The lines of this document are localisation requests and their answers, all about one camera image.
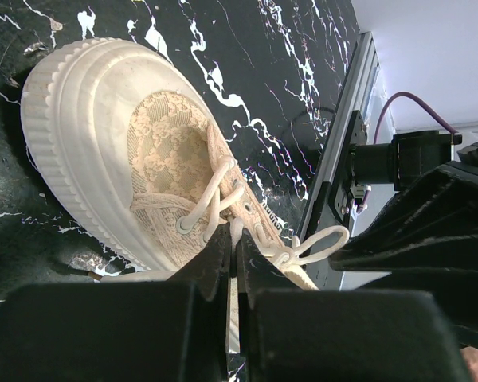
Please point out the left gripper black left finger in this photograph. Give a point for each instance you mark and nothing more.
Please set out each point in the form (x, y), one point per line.
(173, 330)

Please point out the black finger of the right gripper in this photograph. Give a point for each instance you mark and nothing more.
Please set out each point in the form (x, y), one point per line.
(425, 238)

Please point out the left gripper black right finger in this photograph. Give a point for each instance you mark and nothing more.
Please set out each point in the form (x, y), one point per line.
(289, 334)

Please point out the cream shoelace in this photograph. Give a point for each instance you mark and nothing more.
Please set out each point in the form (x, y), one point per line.
(166, 208)

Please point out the beige sneaker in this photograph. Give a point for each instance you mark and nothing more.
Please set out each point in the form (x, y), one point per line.
(89, 105)

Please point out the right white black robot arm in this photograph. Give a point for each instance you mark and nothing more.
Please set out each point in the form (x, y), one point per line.
(413, 155)

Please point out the black marble pattern mat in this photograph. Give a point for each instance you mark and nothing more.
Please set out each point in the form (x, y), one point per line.
(270, 71)

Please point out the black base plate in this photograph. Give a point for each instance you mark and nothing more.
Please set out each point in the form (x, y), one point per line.
(331, 200)

